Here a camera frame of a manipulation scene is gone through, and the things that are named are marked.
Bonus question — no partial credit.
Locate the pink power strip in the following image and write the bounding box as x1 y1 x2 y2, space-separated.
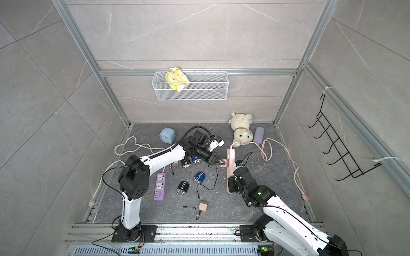
226 148 236 194

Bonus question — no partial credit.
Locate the black wall hook rack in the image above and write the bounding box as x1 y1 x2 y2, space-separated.
307 95 382 181

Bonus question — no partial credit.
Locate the yellow wet wipes pack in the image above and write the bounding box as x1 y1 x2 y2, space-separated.
165 67 190 92

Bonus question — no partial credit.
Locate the black electric shaver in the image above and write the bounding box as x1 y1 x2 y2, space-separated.
181 157 192 169

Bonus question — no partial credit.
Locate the pink charger plug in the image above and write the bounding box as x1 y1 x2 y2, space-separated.
198 201 209 212
220 159 227 167

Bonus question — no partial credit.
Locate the cream teddy bear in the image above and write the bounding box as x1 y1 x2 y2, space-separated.
228 113 254 148

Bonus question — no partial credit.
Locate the light blue alarm clock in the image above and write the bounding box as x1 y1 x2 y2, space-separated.
159 128 176 145

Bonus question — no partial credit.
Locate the black shaver charging cable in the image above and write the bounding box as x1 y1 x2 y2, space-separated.
196 164 219 199

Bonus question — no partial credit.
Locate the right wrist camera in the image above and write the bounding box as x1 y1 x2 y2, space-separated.
235 160 244 169

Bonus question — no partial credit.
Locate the pink power cable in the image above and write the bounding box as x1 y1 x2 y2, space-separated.
230 138 310 202

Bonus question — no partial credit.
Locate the lavender oval case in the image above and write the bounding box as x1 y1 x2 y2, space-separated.
253 127 265 145

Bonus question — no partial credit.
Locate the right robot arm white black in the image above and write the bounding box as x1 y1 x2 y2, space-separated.
228 166 363 256

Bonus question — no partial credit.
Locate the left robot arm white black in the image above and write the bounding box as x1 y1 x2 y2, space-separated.
112 125 225 243

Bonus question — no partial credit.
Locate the white wire mesh basket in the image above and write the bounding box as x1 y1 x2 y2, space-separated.
152 71 229 101

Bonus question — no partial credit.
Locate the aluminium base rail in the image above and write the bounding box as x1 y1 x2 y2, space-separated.
61 223 279 256

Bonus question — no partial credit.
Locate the black shaver power plug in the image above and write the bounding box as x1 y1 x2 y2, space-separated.
177 181 190 195

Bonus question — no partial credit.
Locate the purple power strip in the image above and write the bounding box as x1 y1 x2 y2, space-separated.
154 172 166 202

